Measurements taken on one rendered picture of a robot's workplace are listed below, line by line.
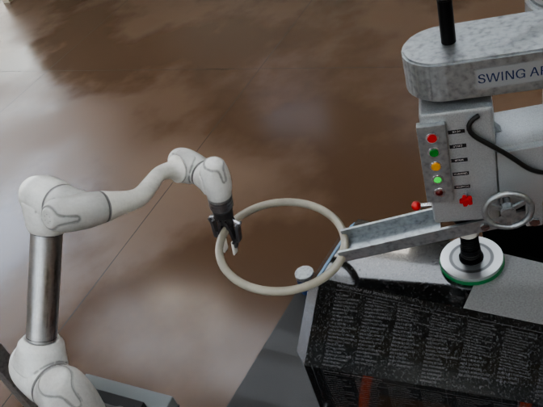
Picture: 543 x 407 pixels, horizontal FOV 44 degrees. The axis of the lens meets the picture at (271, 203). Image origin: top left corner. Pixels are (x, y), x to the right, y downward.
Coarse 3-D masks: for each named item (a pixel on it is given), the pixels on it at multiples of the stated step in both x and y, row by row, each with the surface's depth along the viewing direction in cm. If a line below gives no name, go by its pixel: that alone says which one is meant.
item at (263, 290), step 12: (264, 204) 262; (276, 204) 262; (288, 204) 262; (300, 204) 261; (312, 204) 259; (240, 216) 258; (336, 216) 252; (348, 240) 243; (216, 252) 245; (336, 264) 234; (228, 276) 236; (324, 276) 230; (252, 288) 230; (264, 288) 229; (276, 288) 228; (288, 288) 228; (300, 288) 228; (312, 288) 229
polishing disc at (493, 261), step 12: (456, 240) 244; (480, 240) 241; (444, 252) 241; (456, 252) 239; (492, 252) 235; (444, 264) 236; (456, 264) 235; (480, 264) 232; (492, 264) 231; (456, 276) 231; (468, 276) 229; (480, 276) 228
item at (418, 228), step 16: (368, 224) 240; (384, 224) 239; (400, 224) 238; (416, 224) 235; (432, 224) 231; (464, 224) 218; (480, 224) 217; (352, 240) 244; (368, 240) 240; (384, 240) 237; (400, 240) 227; (416, 240) 226; (432, 240) 225; (352, 256) 236; (368, 256) 235
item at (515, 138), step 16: (496, 112) 206; (512, 112) 203; (528, 112) 200; (512, 128) 197; (528, 128) 195; (496, 144) 195; (512, 144) 192; (528, 144) 191; (512, 160) 191; (528, 160) 193; (512, 176) 198; (528, 176) 197; (528, 192) 201; (528, 224) 211
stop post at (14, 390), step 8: (0, 344) 299; (0, 352) 300; (0, 360) 301; (8, 360) 304; (0, 368) 301; (8, 368) 305; (0, 376) 308; (8, 376) 306; (8, 384) 311; (16, 392) 314; (24, 400) 316
